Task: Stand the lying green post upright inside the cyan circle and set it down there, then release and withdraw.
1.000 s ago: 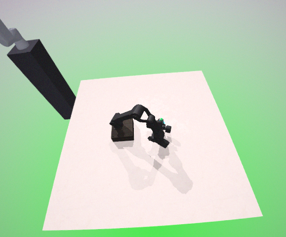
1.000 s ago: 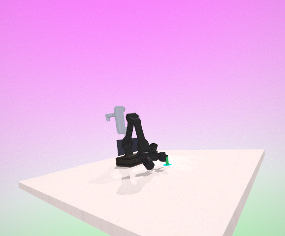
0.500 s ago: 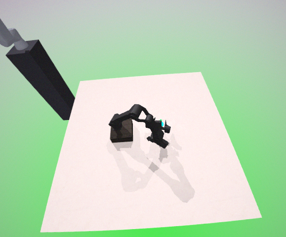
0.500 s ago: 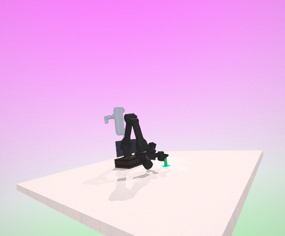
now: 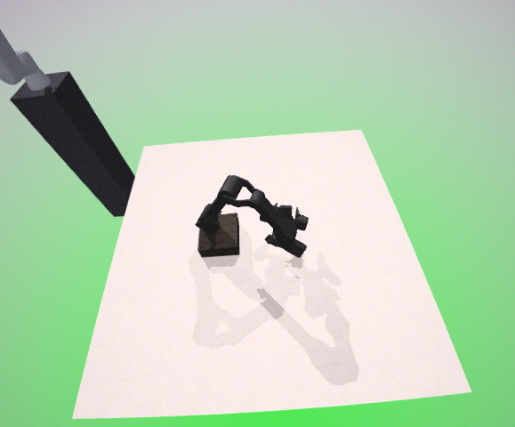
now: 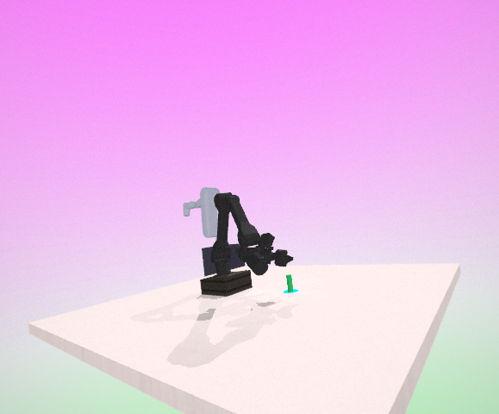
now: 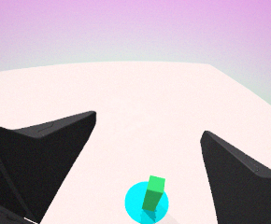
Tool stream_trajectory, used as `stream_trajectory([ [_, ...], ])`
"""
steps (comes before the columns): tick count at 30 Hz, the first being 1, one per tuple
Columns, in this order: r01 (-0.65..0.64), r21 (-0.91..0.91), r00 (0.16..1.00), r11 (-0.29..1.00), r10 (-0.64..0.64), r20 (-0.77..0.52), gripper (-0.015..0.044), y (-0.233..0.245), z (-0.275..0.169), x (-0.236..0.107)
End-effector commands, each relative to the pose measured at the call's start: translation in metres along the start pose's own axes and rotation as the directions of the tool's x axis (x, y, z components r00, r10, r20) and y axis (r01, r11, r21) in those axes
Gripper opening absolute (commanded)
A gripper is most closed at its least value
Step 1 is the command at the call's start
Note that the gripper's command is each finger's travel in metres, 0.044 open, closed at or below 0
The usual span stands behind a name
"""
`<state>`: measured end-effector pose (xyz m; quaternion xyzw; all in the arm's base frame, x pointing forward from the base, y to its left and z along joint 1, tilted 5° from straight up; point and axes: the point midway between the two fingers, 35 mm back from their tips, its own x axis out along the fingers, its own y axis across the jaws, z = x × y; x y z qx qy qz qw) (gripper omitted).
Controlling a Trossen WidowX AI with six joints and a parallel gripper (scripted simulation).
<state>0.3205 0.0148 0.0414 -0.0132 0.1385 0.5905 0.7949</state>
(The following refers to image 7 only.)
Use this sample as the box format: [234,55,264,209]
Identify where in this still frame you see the green rectangular post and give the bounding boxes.
[142,175,165,212]

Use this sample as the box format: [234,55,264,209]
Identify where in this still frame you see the cyan circle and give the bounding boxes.
[124,182,168,224]

